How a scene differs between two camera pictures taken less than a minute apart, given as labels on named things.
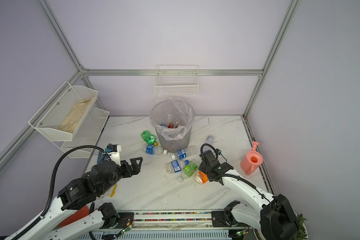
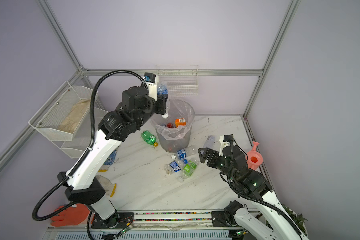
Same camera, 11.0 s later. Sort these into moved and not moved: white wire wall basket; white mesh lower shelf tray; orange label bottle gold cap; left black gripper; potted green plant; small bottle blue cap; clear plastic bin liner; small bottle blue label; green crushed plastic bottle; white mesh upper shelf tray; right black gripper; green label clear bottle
Moved: left black gripper; right black gripper; small bottle blue label; orange label bottle gold cap
Not moved: potted green plant; green label clear bottle; white mesh lower shelf tray; white wire wall basket; green crushed plastic bottle; white mesh upper shelf tray; clear plastic bin liner; small bottle blue cap
